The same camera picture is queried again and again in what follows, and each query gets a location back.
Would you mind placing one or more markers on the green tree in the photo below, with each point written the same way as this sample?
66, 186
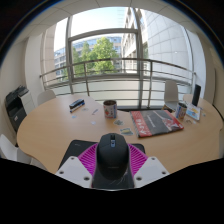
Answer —
101, 55

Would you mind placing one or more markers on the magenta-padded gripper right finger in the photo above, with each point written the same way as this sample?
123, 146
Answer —
150, 168

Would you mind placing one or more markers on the grey window frame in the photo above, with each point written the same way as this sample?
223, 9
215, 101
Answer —
138, 50

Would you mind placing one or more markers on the white chair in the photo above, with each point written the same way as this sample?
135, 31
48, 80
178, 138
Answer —
11, 151
171, 91
45, 96

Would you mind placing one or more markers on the black computer mouse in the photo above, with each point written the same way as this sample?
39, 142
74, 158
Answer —
112, 156

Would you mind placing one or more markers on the white tiled building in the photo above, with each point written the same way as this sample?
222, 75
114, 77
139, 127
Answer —
166, 43

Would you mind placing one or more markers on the light-coloured magazine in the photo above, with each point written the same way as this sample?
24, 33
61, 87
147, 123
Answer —
193, 112

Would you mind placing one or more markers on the metal balcony railing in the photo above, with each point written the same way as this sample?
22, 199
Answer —
116, 76

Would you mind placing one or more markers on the black office printer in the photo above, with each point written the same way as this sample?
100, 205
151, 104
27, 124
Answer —
15, 106

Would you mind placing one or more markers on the black mouse pad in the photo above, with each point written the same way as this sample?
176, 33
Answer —
78, 146

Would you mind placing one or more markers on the teal and yellow sticker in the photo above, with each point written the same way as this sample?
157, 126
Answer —
126, 131

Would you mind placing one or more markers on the beige sticker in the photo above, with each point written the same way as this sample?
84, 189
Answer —
189, 121

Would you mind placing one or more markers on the printed white cup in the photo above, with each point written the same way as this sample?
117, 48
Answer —
110, 109

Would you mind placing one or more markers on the red magazine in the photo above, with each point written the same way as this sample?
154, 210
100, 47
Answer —
155, 122

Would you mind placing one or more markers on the small pale sticker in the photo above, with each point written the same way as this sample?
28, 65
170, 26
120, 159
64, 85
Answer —
118, 122

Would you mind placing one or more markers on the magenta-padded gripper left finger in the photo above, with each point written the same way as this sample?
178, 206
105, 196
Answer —
75, 168

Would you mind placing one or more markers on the black cylinder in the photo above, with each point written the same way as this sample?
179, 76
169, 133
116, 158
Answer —
196, 95

